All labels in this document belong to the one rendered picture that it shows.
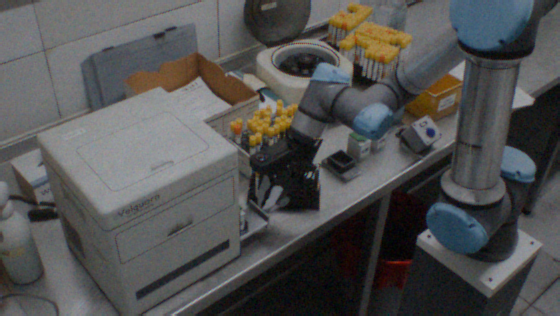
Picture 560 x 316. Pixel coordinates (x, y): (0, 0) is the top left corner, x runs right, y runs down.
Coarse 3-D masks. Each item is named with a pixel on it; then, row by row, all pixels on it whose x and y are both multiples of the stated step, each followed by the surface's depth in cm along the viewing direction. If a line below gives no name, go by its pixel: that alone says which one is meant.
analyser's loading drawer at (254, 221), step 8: (248, 208) 133; (256, 208) 131; (248, 216) 131; (256, 216) 131; (264, 216) 130; (248, 224) 129; (256, 224) 129; (264, 224) 129; (240, 232) 126; (248, 232) 127; (240, 240) 126
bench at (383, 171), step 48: (432, 0) 233; (336, 144) 159; (240, 192) 143; (336, 192) 144; (384, 192) 148; (528, 192) 259; (48, 240) 129; (288, 240) 131; (0, 288) 118; (48, 288) 119; (96, 288) 119; (192, 288) 120; (240, 288) 196
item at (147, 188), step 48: (144, 96) 120; (48, 144) 107; (96, 144) 108; (144, 144) 108; (192, 144) 108; (96, 192) 98; (144, 192) 98; (192, 192) 106; (96, 240) 104; (144, 240) 104; (192, 240) 113; (144, 288) 111
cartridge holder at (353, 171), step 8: (336, 152) 150; (344, 152) 150; (328, 160) 149; (336, 160) 151; (344, 160) 151; (352, 160) 148; (328, 168) 150; (336, 168) 148; (344, 168) 147; (352, 168) 149; (344, 176) 147; (352, 176) 148
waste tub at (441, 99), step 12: (444, 84) 173; (456, 84) 169; (420, 96) 165; (432, 96) 161; (444, 96) 164; (456, 96) 168; (408, 108) 171; (420, 108) 167; (432, 108) 163; (444, 108) 167; (456, 108) 172; (432, 120) 167
